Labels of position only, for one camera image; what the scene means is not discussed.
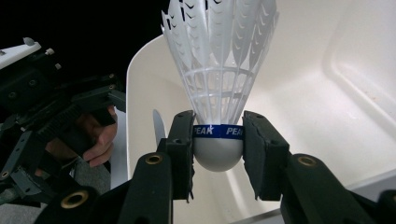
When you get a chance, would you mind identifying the white shuttlecock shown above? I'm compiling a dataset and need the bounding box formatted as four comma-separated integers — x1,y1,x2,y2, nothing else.
161,0,280,173

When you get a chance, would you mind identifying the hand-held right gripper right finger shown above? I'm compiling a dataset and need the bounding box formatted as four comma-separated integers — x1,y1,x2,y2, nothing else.
242,110,375,224

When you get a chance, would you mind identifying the white table sheet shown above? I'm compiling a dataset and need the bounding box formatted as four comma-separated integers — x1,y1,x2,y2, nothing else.
109,107,396,224

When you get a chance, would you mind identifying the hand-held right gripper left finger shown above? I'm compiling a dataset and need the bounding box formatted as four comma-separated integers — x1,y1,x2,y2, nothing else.
117,110,196,224

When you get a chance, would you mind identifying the white plastic storage bin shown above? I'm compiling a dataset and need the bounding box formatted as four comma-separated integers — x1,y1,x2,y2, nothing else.
125,0,396,224

